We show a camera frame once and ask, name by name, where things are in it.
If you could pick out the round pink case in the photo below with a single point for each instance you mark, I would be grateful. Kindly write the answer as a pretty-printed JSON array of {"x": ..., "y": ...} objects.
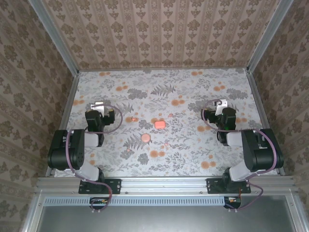
[{"x": 145, "y": 137}]

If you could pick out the pink rounded rectangular charging case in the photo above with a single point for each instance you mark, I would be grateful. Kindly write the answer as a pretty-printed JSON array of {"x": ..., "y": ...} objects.
[{"x": 159, "y": 124}]

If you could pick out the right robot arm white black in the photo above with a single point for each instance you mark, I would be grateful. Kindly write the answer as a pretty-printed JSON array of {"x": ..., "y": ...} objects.
[{"x": 260, "y": 154}]

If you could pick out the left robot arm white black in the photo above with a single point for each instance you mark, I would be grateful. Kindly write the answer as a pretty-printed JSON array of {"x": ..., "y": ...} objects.
[{"x": 62, "y": 149}]

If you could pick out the floral patterned table cover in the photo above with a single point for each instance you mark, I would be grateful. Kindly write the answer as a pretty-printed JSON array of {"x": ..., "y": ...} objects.
[{"x": 169, "y": 159}]

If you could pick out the black electronics box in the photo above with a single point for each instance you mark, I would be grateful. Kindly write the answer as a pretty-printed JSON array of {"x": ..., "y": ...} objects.
[
  {"x": 233, "y": 202},
  {"x": 99, "y": 202}
]

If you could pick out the aluminium base beam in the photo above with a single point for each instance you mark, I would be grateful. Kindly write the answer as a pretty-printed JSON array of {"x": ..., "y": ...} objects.
[{"x": 164, "y": 184}]

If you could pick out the grey sheet metal panel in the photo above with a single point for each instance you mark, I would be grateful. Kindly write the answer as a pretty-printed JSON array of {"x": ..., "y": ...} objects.
[{"x": 164, "y": 220}]

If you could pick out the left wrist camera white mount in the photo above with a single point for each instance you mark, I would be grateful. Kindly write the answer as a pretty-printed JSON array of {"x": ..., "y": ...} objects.
[{"x": 97, "y": 107}]

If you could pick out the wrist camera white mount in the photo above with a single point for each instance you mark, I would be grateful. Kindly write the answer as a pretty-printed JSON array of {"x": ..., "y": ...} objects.
[
  {"x": 223, "y": 104},
  {"x": 97, "y": 107}
]

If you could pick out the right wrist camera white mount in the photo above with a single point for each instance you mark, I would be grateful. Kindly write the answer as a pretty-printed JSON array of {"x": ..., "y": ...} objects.
[{"x": 223, "y": 104}]

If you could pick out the aluminium side rail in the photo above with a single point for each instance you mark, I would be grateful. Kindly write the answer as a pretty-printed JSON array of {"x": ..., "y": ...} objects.
[
  {"x": 257, "y": 96},
  {"x": 68, "y": 106}
]

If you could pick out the aluminium back rail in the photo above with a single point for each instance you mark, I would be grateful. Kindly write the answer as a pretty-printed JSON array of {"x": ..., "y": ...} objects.
[{"x": 169, "y": 69}]

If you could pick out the aluminium corner post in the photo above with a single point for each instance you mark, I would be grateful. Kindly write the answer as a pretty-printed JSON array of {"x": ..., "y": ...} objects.
[
  {"x": 56, "y": 36},
  {"x": 269, "y": 36}
]

